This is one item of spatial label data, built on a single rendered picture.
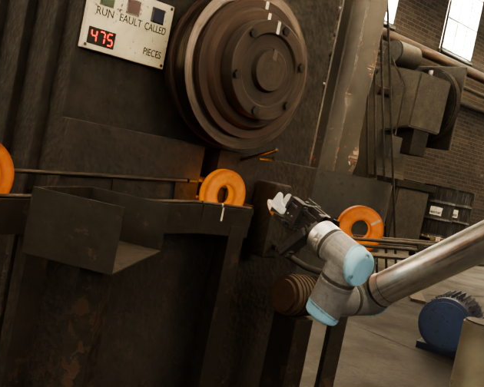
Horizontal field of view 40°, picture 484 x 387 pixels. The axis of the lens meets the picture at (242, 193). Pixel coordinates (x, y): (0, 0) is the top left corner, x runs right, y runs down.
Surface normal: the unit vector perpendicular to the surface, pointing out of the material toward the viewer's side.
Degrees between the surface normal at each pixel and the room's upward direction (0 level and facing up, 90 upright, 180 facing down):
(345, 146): 90
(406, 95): 90
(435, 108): 92
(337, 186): 90
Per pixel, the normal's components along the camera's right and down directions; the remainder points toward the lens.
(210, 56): -0.37, 0.00
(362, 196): 0.16, 0.09
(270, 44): 0.65, 0.18
